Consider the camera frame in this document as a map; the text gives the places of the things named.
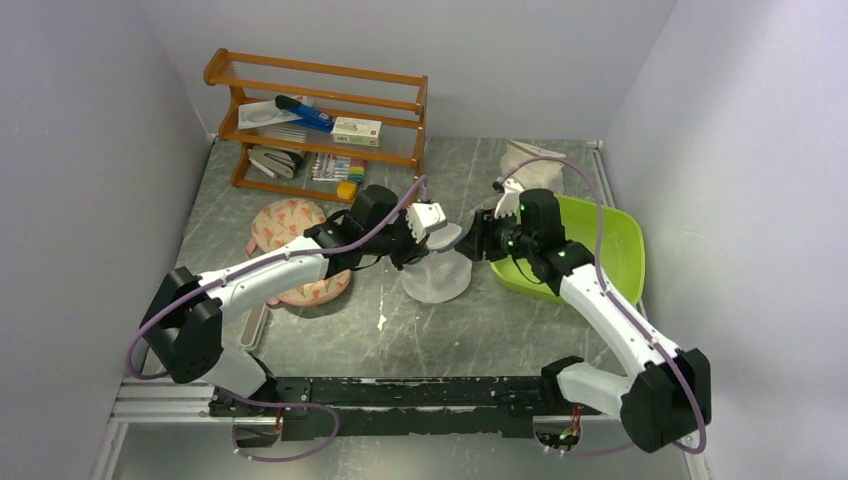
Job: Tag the white mesh laundry bag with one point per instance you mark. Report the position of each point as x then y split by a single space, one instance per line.
443 274

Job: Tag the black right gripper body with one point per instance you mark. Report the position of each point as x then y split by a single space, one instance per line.
503 236

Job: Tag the grey black stapler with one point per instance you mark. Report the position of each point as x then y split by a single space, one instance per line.
283 163

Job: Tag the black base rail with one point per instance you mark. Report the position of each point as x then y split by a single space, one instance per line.
307 408

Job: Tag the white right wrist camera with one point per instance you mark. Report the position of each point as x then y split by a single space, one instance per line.
509 201

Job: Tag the white paper booklet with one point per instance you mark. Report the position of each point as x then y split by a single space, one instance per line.
265 113

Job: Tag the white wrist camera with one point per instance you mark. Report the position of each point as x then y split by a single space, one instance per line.
509 201
424 219

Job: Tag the white green small box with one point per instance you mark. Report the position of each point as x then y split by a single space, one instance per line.
355 131

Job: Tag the orange wooden shelf rack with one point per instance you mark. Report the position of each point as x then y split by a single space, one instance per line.
397 101

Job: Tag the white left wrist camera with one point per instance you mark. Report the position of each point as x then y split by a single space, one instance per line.
424 219

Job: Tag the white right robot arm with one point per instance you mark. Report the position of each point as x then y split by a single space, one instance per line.
663 396

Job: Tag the blue stapler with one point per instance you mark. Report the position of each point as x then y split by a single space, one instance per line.
308 116

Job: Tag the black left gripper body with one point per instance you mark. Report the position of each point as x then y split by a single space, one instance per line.
396 241

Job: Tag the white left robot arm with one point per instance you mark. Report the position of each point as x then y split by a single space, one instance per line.
184 323

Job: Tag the beige drawstring pouch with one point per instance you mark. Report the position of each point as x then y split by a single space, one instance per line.
541 174

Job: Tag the yellow small block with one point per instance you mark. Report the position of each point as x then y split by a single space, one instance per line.
347 190

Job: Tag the white flat case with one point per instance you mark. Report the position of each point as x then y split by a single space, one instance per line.
254 326

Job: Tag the coloured marker pack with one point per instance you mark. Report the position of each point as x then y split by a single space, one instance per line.
335 168

